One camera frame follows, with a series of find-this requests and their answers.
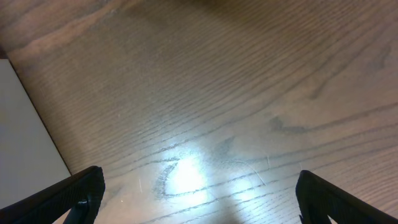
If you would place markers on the white cardboard box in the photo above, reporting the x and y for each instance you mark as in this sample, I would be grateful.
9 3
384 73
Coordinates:
30 162

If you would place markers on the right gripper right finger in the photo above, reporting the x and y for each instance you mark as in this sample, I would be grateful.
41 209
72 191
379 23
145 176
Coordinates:
322 202

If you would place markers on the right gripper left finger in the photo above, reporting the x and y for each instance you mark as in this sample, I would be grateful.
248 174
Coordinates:
79 196

